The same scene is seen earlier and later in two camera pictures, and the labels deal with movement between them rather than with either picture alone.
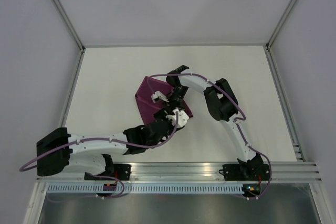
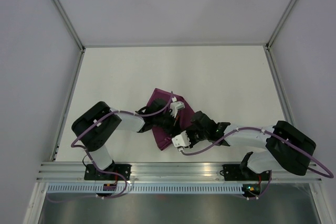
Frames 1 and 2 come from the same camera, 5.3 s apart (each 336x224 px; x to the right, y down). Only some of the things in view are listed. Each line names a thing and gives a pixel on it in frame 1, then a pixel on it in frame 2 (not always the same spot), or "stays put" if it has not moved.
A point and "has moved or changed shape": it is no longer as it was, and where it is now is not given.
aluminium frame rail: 202,172 stays put
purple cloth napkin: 147,108 has moved or changed shape
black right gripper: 172,105 to 188,131
